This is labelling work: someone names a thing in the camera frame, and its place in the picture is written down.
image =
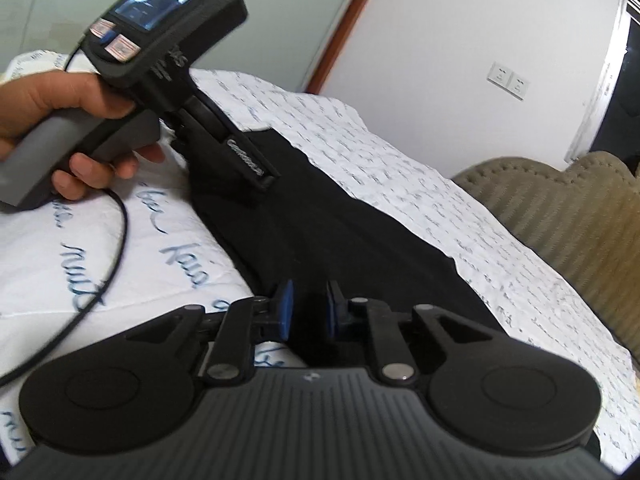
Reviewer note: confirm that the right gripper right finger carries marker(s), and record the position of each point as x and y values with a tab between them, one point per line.
340	319

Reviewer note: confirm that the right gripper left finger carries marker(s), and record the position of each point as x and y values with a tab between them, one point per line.
273	316

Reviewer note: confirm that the black pants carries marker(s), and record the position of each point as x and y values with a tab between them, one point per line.
305	229

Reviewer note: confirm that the person's left hand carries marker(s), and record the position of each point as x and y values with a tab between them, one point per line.
26	101

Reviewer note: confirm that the white script-print bedsheet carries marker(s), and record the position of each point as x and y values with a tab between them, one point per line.
55	258

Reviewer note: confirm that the olive upholstered headboard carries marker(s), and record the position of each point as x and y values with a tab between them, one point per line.
583	221

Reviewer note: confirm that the dark window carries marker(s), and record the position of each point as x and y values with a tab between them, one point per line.
611	120

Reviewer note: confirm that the orange wooden door frame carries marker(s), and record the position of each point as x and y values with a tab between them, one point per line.
334	46

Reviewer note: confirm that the white double wall socket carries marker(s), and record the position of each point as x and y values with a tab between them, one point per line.
506	79

